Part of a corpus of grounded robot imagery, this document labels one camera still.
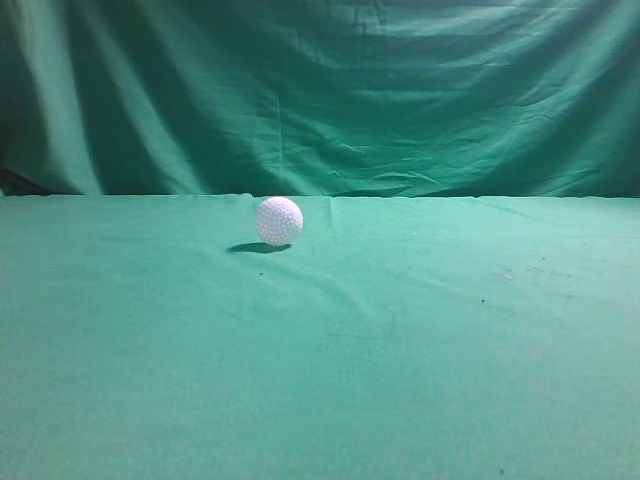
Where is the white dimpled golf ball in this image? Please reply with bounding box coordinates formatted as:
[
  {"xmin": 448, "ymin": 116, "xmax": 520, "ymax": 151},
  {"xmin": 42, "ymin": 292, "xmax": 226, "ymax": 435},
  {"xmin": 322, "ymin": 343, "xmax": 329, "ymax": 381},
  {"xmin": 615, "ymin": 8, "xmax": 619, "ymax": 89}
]
[{"xmin": 256, "ymin": 196, "xmax": 304, "ymax": 246}]

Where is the green backdrop cloth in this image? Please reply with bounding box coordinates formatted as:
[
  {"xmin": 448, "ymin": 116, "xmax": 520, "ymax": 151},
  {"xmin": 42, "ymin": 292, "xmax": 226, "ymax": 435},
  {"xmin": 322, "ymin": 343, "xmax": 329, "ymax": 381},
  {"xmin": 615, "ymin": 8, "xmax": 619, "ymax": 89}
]
[{"xmin": 1, "ymin": 1, "xmax": 639, "ymax": 197}]

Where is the green table cloth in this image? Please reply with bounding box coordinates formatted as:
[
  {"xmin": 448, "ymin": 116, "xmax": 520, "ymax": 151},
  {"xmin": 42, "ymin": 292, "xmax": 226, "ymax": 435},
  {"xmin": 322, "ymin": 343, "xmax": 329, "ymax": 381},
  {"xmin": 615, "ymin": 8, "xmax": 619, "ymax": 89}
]
[{"xmin": 1, "ymin": 195, "xmax": 639, "ymax": 479}]

